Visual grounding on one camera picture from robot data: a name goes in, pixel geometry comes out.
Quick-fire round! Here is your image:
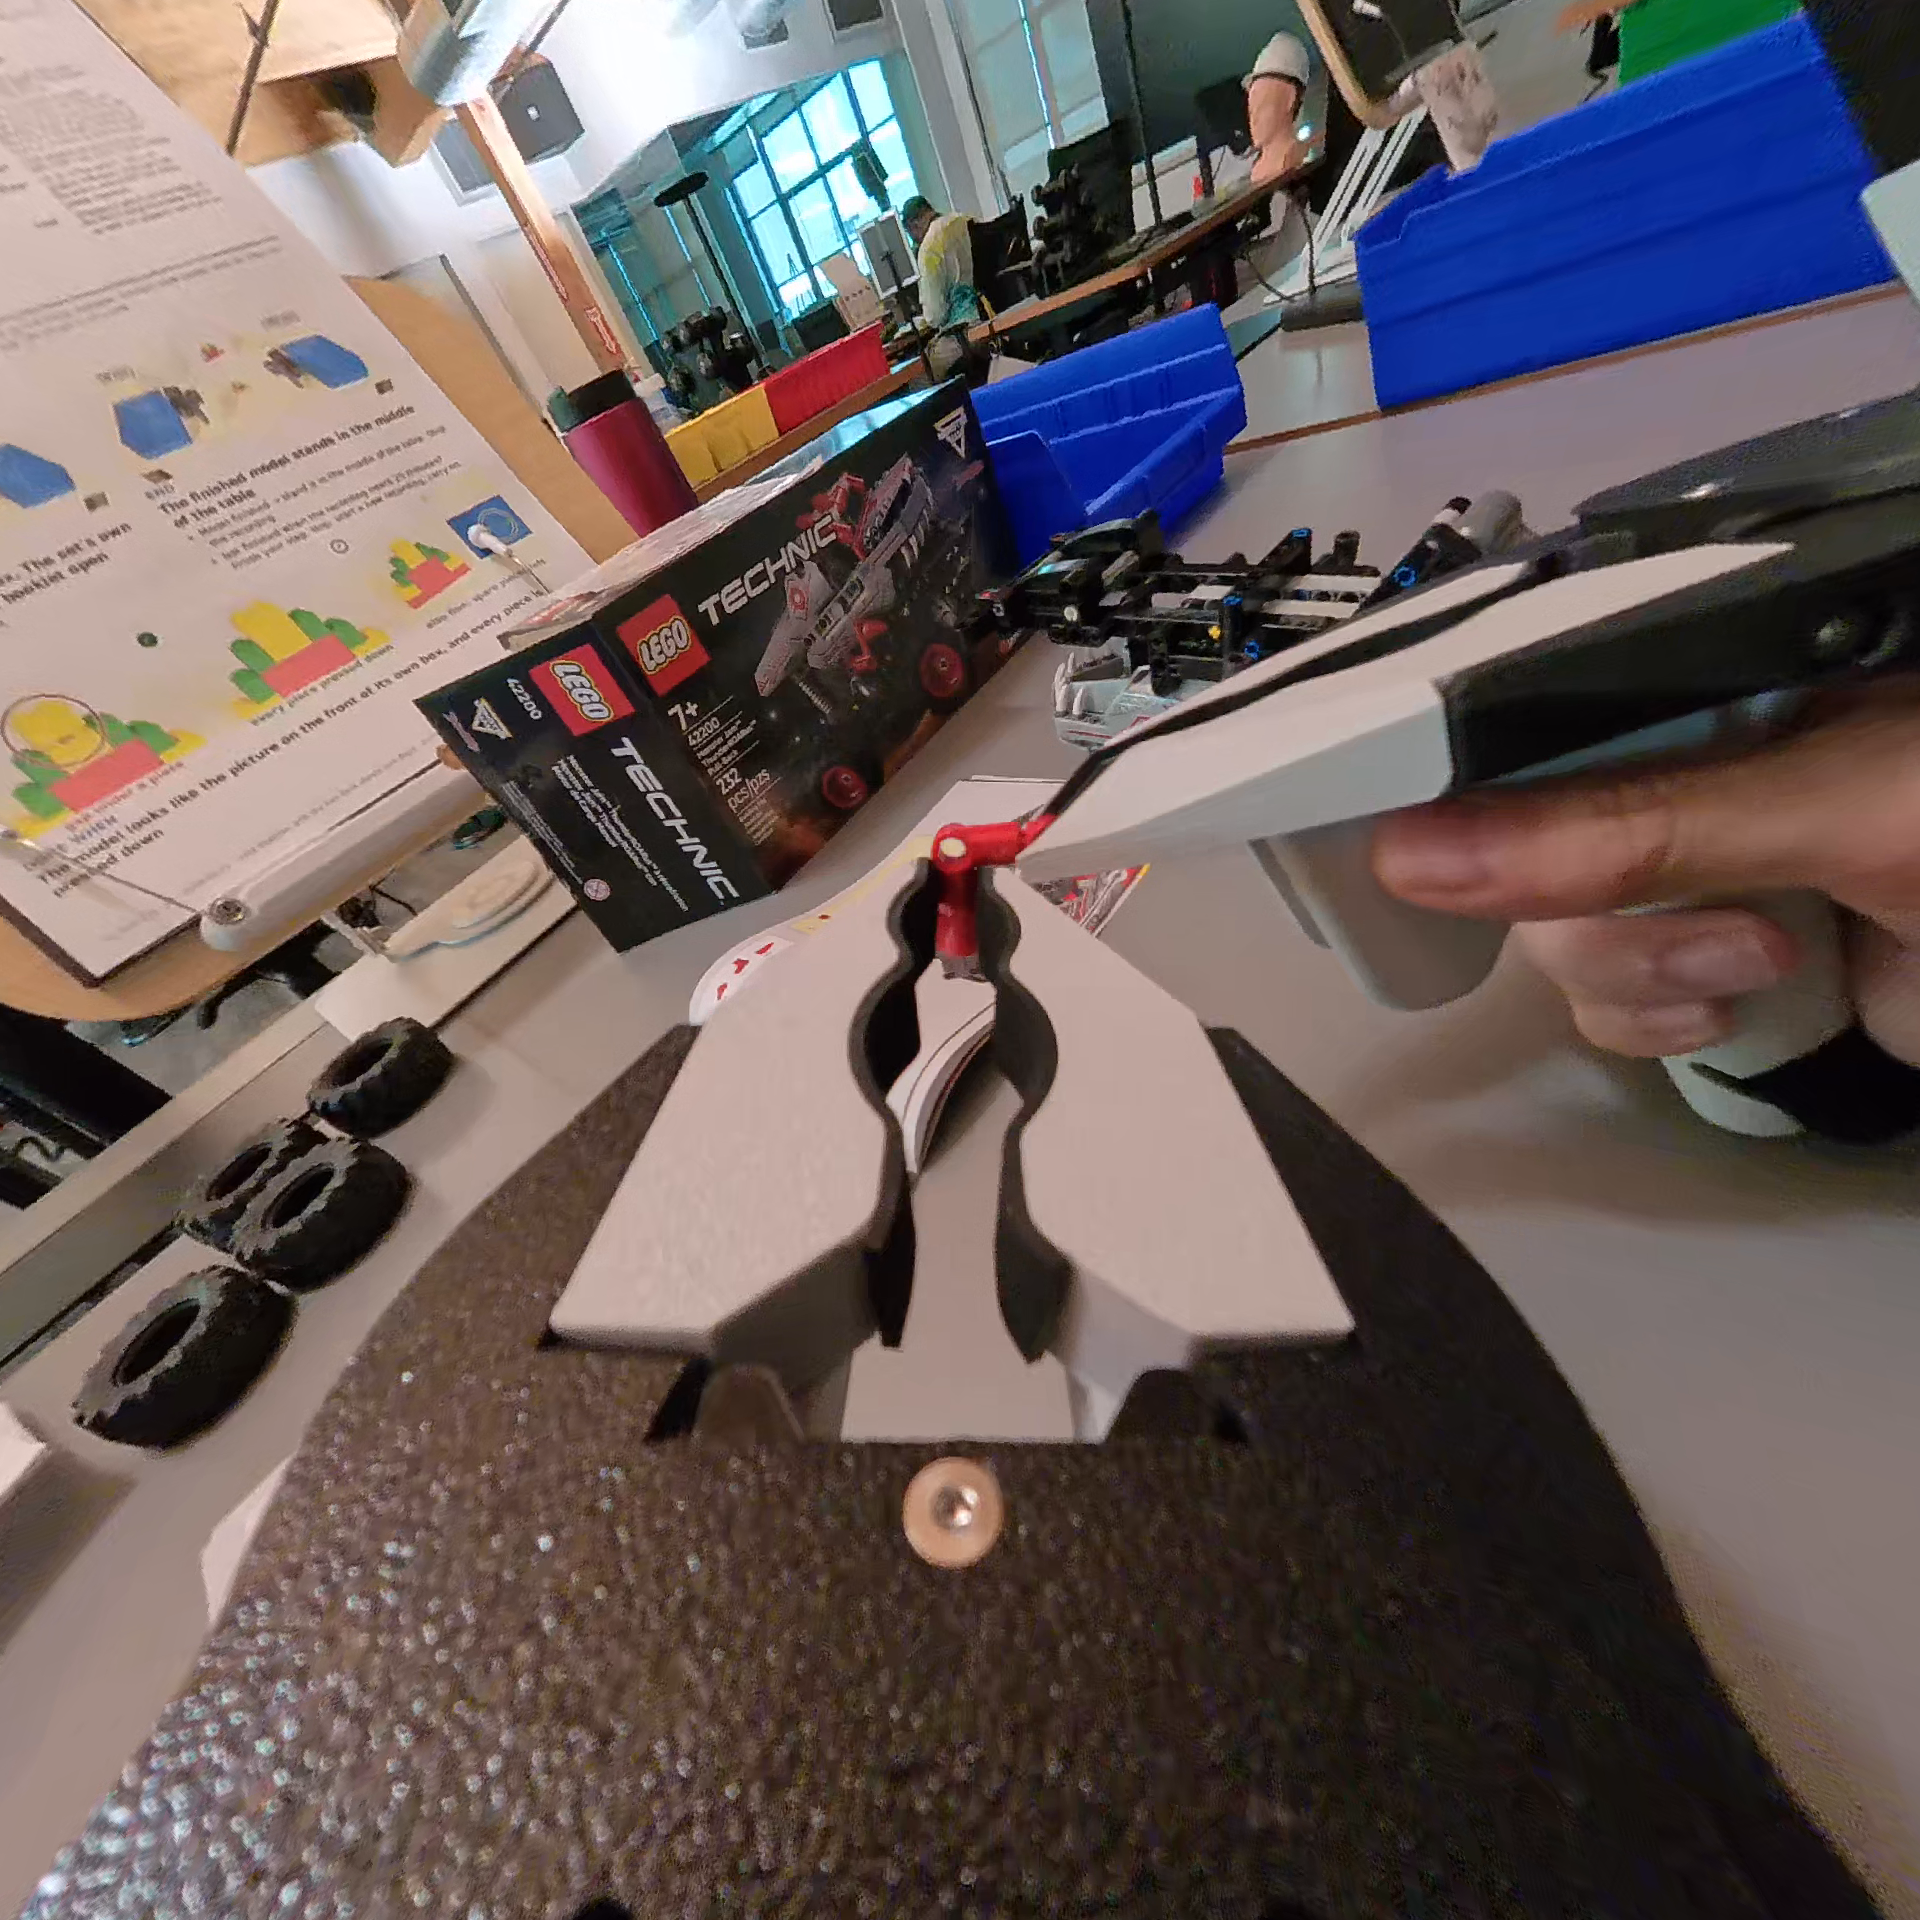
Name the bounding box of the large glass window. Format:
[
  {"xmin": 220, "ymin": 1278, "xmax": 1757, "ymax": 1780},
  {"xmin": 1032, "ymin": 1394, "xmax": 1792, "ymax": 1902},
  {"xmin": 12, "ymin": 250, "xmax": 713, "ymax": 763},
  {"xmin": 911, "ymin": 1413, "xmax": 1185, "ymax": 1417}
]
[{"xmin": 568, "ymin": 59, "xmax": 921, "ymax": 396}]

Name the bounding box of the red toy connector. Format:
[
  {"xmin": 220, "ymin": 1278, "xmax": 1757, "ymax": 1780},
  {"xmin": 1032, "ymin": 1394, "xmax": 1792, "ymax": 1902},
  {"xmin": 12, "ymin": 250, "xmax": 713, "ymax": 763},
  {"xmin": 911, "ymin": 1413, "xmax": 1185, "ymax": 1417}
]
[{"xmin": 929, "ymin": 823, "xmax": 1055, "ymax": 988}]

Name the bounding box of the grey desk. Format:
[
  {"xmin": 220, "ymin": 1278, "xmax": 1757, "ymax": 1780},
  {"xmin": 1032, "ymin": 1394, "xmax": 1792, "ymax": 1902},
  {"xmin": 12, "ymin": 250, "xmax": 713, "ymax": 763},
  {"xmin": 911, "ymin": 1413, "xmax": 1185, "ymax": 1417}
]
[{"xmin": 0, "ymin": 285, "xmax": 1920, "ymax": 1920}]

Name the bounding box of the toy vehicle model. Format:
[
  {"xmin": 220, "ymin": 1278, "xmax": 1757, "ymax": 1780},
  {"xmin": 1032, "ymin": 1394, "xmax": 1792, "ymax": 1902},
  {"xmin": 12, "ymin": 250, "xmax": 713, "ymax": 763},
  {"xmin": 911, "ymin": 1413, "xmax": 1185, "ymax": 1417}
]
[{"xmin": 982, "ymin": 487, "xmax": 1536, "ymax": 753}]

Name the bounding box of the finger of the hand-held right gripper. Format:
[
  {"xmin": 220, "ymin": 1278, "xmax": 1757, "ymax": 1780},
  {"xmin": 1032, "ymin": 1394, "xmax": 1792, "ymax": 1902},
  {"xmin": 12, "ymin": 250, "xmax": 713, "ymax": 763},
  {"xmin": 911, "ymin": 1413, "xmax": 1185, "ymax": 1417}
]
[
  {"xmin": 1016, "ymin": 679, "xmax": 1456, "ymax": 887},
  {"xmin": 1077, "ymin": 541, "xmax": 1789, "ymax": 777}
]

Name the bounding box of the dark toy set box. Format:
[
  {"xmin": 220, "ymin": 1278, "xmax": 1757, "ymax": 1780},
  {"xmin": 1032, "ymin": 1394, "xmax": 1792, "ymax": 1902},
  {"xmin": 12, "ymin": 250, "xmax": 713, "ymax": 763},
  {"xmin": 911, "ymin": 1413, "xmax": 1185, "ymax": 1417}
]
[{"xmin": 416, "ymin": 375, "xmax": 1040, "ymax": 955}]

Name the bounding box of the black wall speaker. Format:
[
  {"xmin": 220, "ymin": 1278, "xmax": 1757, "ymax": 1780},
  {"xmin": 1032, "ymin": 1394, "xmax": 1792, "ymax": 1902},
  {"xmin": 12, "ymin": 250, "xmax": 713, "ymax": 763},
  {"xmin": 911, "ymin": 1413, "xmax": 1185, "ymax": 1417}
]
[{"xmin": 499, "ymin": 57, "xmax": 588, "ymax": 156}]

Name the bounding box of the maroon cylinder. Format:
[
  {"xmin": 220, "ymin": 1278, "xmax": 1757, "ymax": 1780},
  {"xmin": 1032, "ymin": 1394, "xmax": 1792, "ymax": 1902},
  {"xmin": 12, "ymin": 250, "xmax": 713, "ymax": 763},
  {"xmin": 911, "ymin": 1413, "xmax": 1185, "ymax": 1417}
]
[{"xmin": 544, "ymin": 369, "xmax": 702, "ymax": 541}]

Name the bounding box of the instruction poster sheet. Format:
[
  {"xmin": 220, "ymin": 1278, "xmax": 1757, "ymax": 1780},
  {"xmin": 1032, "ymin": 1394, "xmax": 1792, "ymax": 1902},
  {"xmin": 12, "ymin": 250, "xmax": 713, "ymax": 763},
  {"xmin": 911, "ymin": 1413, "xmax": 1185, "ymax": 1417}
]
[{"xmin": 0, "ymin": 0, "xmax": 641, "ymax": 1023}]

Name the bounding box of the blue plastic bin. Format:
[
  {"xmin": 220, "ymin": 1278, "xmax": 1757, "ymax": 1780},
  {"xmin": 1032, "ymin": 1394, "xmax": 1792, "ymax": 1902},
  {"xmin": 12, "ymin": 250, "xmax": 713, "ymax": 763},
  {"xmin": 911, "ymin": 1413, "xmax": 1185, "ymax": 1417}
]
[
  {"xmin": 1350, "ymin": 17, "xmax": 1902, "ymax": 413},
  {"xmin": 967, "ymin": 299, "xmax": 1251, "ymax": 575}
]

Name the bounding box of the yellow plastic bin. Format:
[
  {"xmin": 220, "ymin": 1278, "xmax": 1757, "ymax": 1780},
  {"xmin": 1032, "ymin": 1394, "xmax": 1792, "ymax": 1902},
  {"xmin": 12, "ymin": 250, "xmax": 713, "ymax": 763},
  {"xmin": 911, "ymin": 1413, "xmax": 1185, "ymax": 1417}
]
[{"xmin": 663, "ymin": 381, "xmax": 783, "ymax": 484}]

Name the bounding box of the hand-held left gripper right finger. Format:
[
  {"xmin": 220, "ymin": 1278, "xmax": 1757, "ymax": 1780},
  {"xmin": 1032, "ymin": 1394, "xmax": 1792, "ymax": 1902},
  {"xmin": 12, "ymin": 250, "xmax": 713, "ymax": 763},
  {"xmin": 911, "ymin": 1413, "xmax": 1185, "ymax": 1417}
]
[{"xmin": 989, "ymin": 871, "xmax": 1358, "ymax": 1442}]

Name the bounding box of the red plastic bin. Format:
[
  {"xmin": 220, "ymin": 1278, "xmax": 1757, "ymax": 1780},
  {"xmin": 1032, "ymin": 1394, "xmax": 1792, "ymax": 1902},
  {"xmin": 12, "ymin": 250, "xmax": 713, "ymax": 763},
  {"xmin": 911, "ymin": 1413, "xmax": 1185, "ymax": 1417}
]
[{"xmin": 756, "ymin": 323, "xmax": 889, "ymax": 442}]

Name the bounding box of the dark display board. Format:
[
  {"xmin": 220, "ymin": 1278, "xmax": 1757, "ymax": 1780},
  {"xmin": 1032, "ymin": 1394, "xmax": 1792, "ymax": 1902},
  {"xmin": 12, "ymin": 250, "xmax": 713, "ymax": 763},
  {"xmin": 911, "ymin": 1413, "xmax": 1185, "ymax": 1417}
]
[{"xmin": 1296, "ymin": 0, "xmax": 1503, "ymax": 169}]

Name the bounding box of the instruction booklet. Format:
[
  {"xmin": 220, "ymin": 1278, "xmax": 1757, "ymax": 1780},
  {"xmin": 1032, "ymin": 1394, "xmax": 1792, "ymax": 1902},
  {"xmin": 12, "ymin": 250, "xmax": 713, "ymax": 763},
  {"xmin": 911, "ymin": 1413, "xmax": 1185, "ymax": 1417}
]
[{"xmin": 689, "ymin": 773, "xmax": 1151, "ymax": 1174}]

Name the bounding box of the mannequin head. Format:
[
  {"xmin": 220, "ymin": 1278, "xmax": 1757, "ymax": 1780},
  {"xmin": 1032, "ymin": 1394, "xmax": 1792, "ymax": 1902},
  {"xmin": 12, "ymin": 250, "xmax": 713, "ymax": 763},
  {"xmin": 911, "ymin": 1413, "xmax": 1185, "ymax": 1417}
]
[{"xmin": 1241, "ymin": 30, "xmax": 1325, "ymax": 185}]

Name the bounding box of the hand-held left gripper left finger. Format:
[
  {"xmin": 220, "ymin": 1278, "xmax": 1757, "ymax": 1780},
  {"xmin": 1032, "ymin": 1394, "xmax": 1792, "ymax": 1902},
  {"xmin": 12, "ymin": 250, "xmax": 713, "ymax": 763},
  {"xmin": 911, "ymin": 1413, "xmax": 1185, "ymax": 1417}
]
[{"xmin": 545, "ymin": 861, "xmax": 933, "ymax": 1442}]

